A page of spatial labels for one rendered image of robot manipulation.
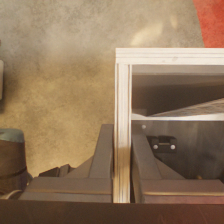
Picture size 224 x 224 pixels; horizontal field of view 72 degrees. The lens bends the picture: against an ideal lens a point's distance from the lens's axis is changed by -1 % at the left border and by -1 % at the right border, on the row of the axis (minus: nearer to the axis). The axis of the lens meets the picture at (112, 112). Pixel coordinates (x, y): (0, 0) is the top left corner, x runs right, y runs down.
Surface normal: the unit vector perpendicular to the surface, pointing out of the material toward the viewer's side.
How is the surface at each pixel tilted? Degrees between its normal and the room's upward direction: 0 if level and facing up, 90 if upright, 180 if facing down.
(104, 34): 0
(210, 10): 0
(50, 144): 0
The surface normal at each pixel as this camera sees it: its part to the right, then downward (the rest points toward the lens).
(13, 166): 0.75, 0.07
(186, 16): -0.03, 0.11
